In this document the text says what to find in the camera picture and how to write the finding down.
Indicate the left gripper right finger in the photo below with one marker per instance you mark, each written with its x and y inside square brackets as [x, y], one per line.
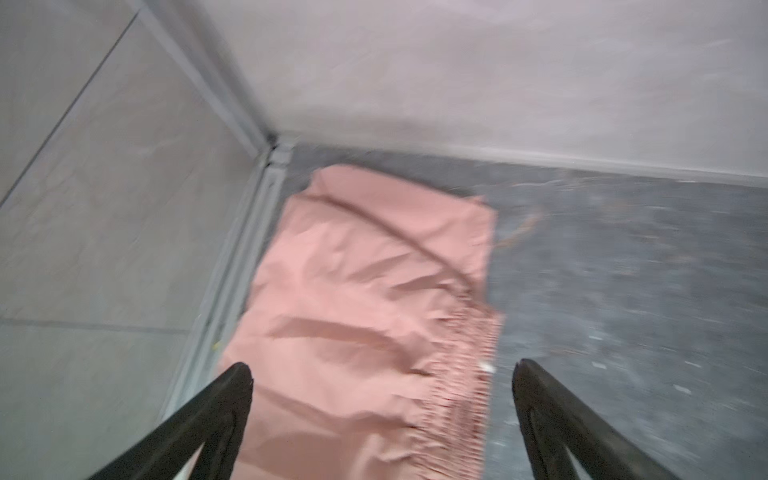
[558, 428]

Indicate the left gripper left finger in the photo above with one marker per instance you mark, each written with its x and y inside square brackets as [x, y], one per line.
[208, 429]

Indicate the pink shorts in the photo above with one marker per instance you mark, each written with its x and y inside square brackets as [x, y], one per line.
[368, 335]

